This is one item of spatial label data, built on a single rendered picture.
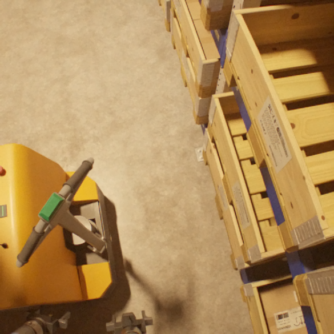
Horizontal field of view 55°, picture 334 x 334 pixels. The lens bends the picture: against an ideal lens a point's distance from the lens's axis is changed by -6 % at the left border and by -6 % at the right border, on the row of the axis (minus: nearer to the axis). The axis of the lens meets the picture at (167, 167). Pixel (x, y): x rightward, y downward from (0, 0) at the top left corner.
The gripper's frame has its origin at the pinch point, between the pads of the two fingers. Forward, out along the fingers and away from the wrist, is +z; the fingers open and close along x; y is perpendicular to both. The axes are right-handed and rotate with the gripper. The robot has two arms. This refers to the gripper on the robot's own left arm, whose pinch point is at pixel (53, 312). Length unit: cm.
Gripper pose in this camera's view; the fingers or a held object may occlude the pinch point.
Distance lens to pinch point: 167.5
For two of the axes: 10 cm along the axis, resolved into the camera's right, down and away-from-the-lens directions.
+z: 1.8, -0.2, 9.8
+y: 1.1, -9.9, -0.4
